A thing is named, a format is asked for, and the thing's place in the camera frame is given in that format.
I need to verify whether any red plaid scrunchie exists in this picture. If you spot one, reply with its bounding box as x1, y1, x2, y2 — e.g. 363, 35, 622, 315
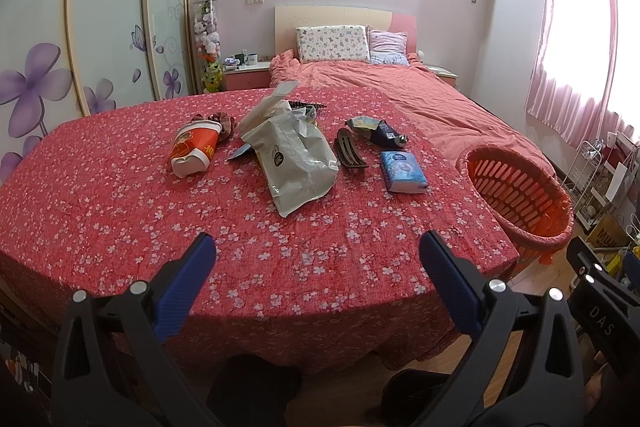
191, 112, 235, 143

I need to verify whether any pink left nightstand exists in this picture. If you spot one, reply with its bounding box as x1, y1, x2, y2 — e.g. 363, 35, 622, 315
221, 62, 271, 91

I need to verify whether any pink right nightstand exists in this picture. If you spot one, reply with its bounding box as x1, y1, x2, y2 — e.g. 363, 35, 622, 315
426, 65, 458, 88

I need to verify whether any white paper bag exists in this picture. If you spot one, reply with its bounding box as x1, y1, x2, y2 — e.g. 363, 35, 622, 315
238, 81, 338, 218

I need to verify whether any plush toy column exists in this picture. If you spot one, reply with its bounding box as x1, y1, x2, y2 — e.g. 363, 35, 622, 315
192, 0, 224, 93

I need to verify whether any white wire rack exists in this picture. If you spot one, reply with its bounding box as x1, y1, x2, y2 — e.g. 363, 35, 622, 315
566, 139, 626, 232

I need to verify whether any red paper noodle cup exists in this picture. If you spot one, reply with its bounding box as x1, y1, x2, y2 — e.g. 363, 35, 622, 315
168, 119, 222, 179

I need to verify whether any beige pink headboard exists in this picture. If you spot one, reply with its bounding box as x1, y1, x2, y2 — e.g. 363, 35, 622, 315
274, 5, 418, 55

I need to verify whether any blue tissue pack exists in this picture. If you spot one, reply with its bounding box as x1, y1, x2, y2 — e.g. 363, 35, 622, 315
381, 150, 428, 194

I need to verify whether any white floral pillow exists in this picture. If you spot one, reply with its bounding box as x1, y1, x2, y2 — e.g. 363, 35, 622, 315
296, 25, 370, 63

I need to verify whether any pink window curtain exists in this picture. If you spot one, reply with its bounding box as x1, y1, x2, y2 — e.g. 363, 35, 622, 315
525, 0, 639, 146

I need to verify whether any bed with coral duvet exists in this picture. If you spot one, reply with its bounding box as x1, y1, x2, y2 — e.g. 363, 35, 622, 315
270, 50, 555, 176

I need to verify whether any sliding wardrobe with flowers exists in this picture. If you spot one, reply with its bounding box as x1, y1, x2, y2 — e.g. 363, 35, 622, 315
1, 0, 194, 176

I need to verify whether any cardboard box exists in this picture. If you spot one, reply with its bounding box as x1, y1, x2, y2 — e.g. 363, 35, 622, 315
587, 213, 630, 255

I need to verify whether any blue cracker snack wrapper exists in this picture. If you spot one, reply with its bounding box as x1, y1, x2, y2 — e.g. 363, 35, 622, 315
345, 116, 409, 150

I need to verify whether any black comb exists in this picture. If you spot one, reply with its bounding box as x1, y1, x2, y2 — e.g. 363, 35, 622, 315
288, 101, 326, 110

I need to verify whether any pink nightstand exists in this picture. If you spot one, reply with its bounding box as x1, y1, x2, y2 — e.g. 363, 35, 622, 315
426, 65, 458, 88
221, 62, 271, 91

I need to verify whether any red floral tablecloth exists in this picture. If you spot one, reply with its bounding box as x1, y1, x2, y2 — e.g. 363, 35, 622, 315
1, 88, 518, 372

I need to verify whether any orange plastic laundry basket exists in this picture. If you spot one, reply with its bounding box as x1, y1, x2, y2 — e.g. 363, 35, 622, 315
457, 145, 574, 272

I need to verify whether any pink striped pillow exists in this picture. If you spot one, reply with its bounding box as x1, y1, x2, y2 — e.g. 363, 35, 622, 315
367, 26, 409, 66

